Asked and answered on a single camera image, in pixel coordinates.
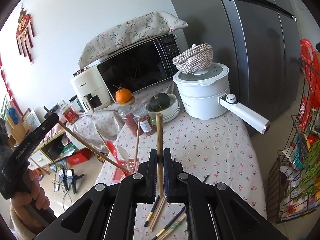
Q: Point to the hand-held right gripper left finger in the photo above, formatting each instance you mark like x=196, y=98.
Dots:
x=152, y=177

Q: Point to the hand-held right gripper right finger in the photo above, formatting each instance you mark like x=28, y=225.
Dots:
x=168, y=175

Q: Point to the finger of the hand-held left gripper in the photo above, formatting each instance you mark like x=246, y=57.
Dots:
x=47, y=125

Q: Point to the pink perforated utensil basket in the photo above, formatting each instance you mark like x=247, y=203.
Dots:
x=130, y=166

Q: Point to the black chopstick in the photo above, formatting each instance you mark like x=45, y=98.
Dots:
x=151, y=212
x=205, y=178
x=170, y=223

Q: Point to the white plastic spoon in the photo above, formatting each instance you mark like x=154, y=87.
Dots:
x=123, y=155

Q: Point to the red plastic spoon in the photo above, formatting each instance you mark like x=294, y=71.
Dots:
x=113, y=152

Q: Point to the wooden chopstick with green marks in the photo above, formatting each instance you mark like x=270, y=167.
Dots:
x=175, y=226

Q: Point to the person's left forearm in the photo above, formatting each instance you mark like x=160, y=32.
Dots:
x=21, y=226

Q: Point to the person's left hand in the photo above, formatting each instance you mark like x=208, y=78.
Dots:
x=40, y=193

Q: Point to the framed picture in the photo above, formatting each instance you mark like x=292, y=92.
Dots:
x=32, y=121

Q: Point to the wooden low cabinet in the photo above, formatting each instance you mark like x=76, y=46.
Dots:
x=40, y=152

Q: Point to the jar with red label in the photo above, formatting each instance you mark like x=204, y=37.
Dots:
x=70, y=116

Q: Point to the green plastic bag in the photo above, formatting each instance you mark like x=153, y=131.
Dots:
x=68, y=150

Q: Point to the clear container with black lid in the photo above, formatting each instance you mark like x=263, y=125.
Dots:
x=75, y=103

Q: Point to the blue figurine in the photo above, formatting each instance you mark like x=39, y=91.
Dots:
x=13, y=112

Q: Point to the red cardboard box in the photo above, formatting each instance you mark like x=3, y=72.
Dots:
x=78, y=157

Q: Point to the green potted plant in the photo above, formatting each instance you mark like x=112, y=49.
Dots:
x=3, y=107

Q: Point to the cherry print tablecloth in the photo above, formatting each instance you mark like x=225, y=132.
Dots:
x=212, y=150

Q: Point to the cherry print draped cloth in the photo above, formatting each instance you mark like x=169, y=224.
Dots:
x=100, y=127

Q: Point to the grey devices on floor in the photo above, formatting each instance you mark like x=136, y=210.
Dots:
x=70, y=178

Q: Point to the white air fryer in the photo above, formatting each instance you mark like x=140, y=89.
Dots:
x=87, y=87

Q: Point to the short labelled jar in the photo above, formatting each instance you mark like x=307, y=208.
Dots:
x=145, y=122

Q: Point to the tall jar of red berries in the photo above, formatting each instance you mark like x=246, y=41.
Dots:
x=128, y=121

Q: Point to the green pumpkin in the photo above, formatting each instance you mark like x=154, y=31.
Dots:
x=160, y=102

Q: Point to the glass jar with wooden lid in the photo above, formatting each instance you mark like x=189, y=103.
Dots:
x=128, y=102

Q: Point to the orange with leaf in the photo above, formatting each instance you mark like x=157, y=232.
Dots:
x=123, y=95

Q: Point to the white electric cooking pot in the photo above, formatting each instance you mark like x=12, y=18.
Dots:
x=202, y=97

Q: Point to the black microwave oven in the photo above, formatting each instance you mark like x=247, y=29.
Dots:
x=135, y=65

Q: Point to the floral fabric cover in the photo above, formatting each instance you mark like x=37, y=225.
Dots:
x=130, y=31

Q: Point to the bunch of green vegetables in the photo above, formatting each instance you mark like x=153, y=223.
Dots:
x=308, y=170

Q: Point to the grey refrigerator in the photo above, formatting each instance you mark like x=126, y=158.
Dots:
x=250, y=42

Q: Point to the red plastic bag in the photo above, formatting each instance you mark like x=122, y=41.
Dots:
x=310, y=80

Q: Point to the white wall socket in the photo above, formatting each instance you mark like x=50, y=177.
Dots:
x=61, y=103

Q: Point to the red paper wall garland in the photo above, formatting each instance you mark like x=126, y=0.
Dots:
x=6, y=80

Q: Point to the red hanging wall ornament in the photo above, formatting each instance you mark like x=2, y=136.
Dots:
x=23, y=30

